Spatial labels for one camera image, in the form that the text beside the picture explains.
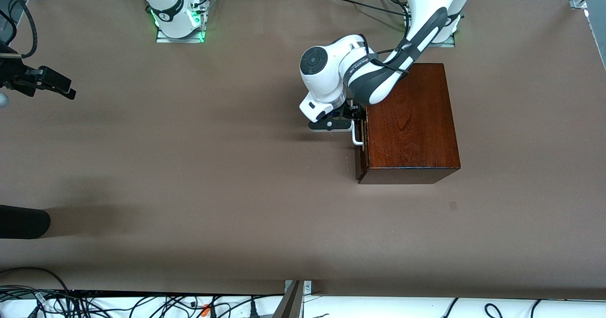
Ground black rounded object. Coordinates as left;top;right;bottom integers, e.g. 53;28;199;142
0;204;51;239

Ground light wood drawer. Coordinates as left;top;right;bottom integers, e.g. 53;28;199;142
355;118;371;181

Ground silver metal bracket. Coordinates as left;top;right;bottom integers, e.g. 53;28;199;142
284;280;313;295

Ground dark brown wooden cabinet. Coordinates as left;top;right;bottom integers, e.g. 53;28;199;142
355;63;461;185

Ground grey aluminium beam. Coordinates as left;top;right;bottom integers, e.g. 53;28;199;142
272;280;303;318

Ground tangled black cables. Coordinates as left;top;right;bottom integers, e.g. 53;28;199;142
0;285;285;318

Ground silver metal drawer handle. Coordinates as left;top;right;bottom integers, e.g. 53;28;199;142
351;119;365;147

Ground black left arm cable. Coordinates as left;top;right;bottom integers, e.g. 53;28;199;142
373;36;413;75

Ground black looped cable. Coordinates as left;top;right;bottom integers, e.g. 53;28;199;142
0;267;71;292

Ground long black table cable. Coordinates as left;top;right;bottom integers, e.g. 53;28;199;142
329;0;410;18

